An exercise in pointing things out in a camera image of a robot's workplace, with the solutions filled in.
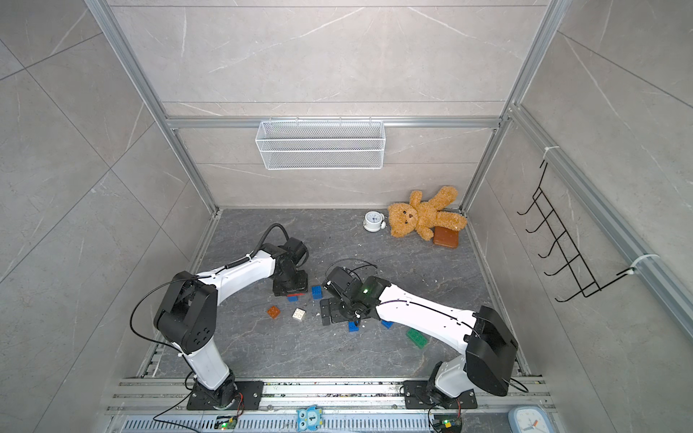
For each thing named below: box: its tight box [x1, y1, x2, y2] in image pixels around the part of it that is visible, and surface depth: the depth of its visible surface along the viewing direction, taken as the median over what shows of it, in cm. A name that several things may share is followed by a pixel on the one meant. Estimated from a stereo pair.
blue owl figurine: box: [295, 404, 324, 433], surface depth 70 cm
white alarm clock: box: [362, 210, 387, 232], surface depth 113 cm
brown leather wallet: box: [433, 226, 460, 249], surface depth 109 cm
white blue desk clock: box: [508, 405, 555, 433], surface depth 69 cm
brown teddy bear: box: [388, 185, 468, 241], surface depth 109 cm
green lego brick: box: [406, 328, 428, 351], surface depth 85 cm
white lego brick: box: [291, 307, 306, 322], surface depth 89 cm
